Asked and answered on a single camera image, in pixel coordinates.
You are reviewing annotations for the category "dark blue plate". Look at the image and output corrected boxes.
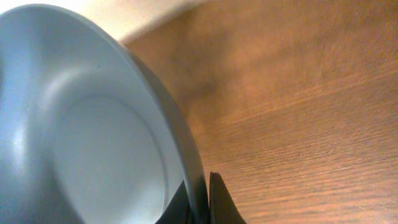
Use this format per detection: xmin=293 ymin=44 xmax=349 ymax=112
xmin=1 ymin=4 xmax=209 ymax=223

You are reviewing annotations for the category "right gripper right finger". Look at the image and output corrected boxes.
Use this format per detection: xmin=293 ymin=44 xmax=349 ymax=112
xmin=210 ymin=172 xmax=246 ymax=224

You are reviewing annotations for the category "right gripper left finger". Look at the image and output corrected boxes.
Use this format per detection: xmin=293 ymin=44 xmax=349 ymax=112
xmin=156 ymin=182 xmax=192 ymax=224

